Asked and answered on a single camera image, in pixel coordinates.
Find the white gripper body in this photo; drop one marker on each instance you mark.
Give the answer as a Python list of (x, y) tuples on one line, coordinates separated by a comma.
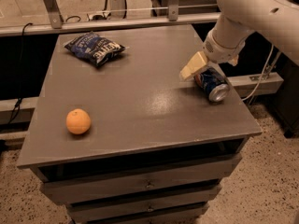
[(220, 51)]

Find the blue pepsi can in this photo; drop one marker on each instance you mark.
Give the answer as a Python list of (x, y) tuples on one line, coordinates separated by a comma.
[(213, 84)]

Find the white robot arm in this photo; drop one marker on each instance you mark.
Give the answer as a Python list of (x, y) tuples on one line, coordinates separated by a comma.
[(276, 20)]

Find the white power strip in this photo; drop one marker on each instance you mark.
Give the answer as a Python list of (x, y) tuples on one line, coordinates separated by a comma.
[(98, 16)]

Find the metal railing bar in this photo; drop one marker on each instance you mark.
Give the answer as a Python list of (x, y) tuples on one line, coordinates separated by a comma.
[(107, 25)]

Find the dark blue chip bag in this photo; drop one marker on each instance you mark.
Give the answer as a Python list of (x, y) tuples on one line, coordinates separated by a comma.
[(94, 48)]

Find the grey drawer cabinet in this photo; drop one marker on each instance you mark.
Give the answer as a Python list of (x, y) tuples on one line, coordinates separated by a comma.
[(157, 149)]

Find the orange fruit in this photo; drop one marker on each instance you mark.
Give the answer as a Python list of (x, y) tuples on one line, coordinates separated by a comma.
[(78, 121)]

